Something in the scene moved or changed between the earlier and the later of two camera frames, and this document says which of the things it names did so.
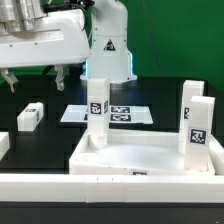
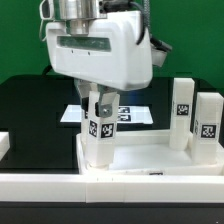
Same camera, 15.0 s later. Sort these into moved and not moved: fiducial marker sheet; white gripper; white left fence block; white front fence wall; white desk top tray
Moved: white desk top tray; white gripper
Not moved: white front fence wall; fiducial marker sheet; white left fence block
